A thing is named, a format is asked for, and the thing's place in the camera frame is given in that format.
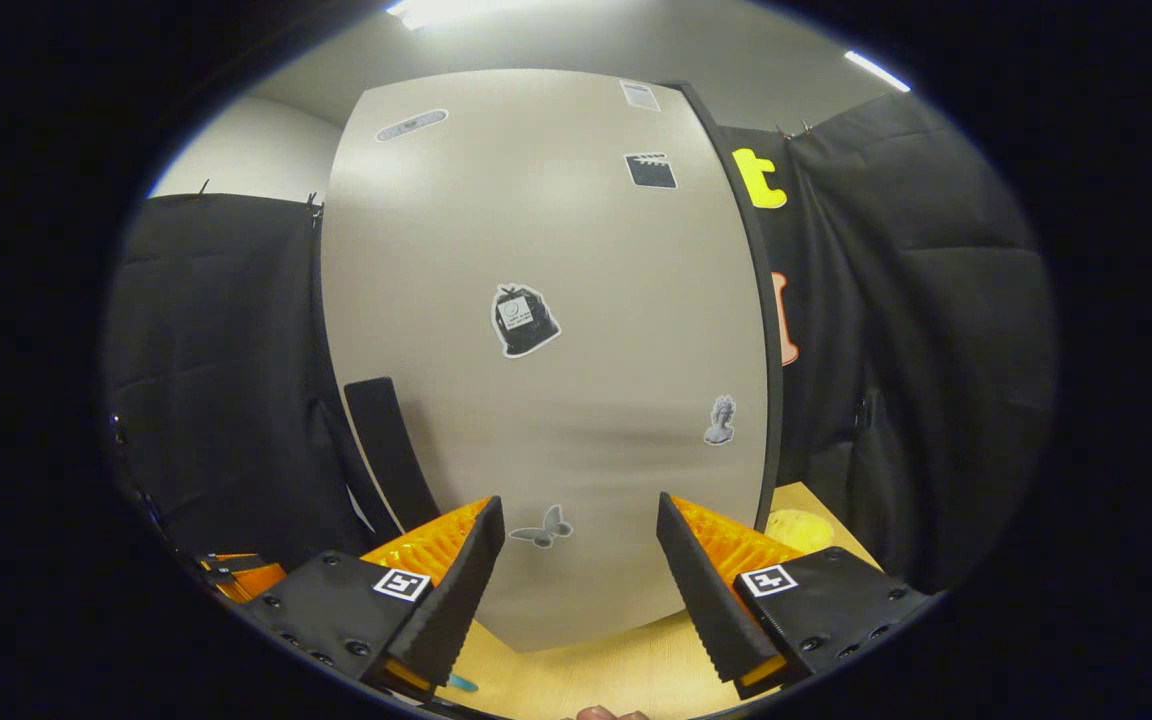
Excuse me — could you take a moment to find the black backdrop cloth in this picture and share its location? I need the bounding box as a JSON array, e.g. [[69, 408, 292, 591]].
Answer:
[[104, 95, 1057, 591]]

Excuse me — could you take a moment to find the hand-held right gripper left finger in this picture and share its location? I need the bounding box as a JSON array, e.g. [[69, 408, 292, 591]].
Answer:
[[236, 495, 507, 701]]

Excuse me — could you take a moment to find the large ceiling light panel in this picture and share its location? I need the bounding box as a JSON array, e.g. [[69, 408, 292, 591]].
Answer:
[[386, 0, 537, 31]]

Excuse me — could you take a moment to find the light grey cabinet door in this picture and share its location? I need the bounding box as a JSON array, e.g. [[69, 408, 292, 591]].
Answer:
[[321, 68, 772, 653]]

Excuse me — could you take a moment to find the small ceiling light panel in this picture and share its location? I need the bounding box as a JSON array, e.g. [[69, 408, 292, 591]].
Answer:
[[844, 50, 913, 94]]

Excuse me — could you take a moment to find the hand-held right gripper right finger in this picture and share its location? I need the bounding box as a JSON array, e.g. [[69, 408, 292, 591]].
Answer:
[[656, 490, 937, 701]]

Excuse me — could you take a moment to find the black cabinet door handle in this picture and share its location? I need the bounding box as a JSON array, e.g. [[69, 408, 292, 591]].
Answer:
[[344, 377, 442, 531]]

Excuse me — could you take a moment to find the yellow lumpy round object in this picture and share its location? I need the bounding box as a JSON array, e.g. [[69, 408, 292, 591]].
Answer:
[[764, 508, 835, 554]]

